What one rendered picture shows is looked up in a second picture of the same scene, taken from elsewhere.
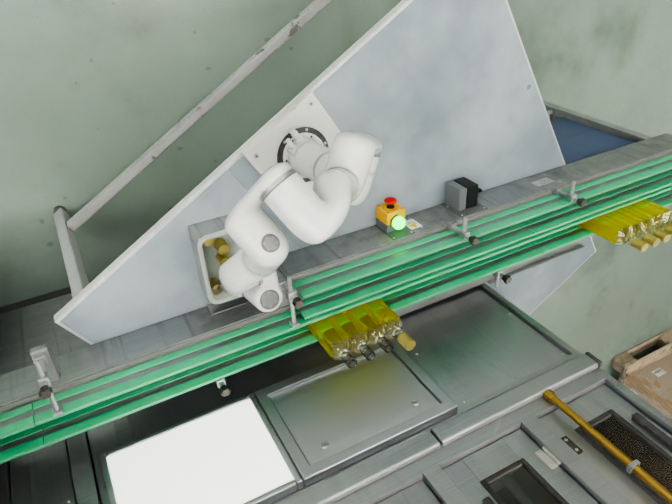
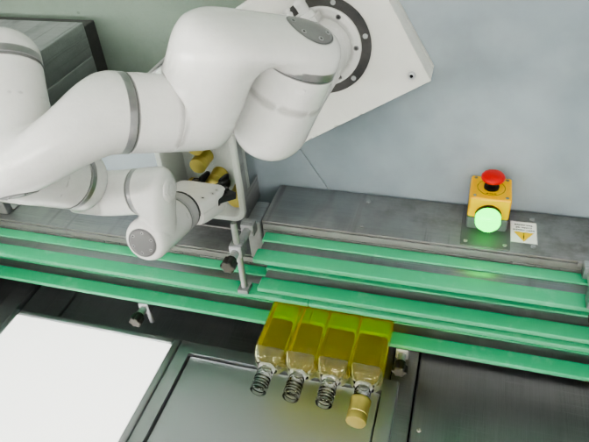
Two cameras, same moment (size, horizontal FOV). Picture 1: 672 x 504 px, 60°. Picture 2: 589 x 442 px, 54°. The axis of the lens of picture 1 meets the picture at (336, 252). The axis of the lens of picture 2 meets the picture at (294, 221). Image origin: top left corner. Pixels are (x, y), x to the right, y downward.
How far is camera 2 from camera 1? 1.00 m
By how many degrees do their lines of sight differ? 37
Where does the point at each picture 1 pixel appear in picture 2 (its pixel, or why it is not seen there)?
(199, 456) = (66, 374)
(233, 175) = not seen: hidden behind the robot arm
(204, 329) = not seen: hidden behind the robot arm
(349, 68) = not seen: outside the picture
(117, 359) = (61, 221)
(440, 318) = (513, 401)
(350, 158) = (173, 63)
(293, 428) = (166, 416)
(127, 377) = (53, 246)
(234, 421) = (131, 360)
